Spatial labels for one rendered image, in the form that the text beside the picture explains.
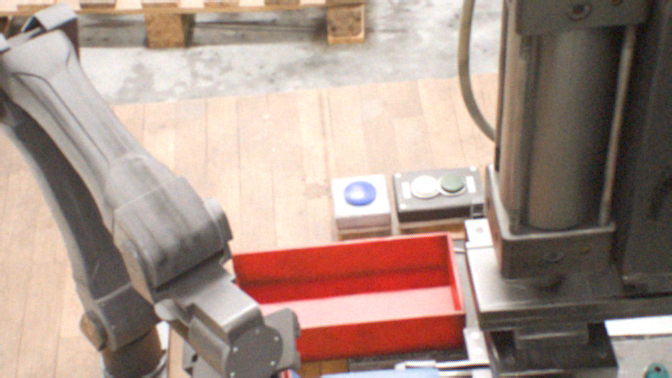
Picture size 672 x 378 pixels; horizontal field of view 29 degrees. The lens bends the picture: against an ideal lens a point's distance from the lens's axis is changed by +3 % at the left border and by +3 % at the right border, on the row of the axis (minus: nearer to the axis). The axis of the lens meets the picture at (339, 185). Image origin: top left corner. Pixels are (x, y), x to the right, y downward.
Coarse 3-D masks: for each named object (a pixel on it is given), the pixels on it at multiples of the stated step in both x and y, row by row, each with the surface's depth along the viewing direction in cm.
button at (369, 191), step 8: (352, 184) 153; (360, 184) 153; (368, 184) 153; (344, 192) 153; (352, 192) 152; (360, 192) 152; (368, 192) 152; (376, 192) 152; (352, 200) 152; (360, 200) 151; (368, 200) 151
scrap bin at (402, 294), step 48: (384, 240) 144; (432, 240) 144; (240, 288) 147; (288, 288) 146; (336, 288) 146; (384, 288) 146; (432, 288) 145; (336, 336) 137; (384, 336) 137; (432, 336) 138
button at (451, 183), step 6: (450, 174) 153; (456, 174) 153; (444, 180) 153; (450, 180) 153; (456, 180) 153; (462, 180) 153; (444, 186) 152; (450, 186) 152; (456, 186) 152; (462, 186) 152; (450, 192) 152; (456, 192) 152
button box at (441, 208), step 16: (400, 176) 155; (416, 176) 155; (432, 176) 155; (464, 176) 154; (400, 192) 153; (464, 192) 152; (480, 192) 152; (400, 208) 151; (416, 208) 151; (432, 208) 151; (448, 208) 151; (464, 208) 151; (400, 224) 153; (416, 224) 153; (432, 224) 153
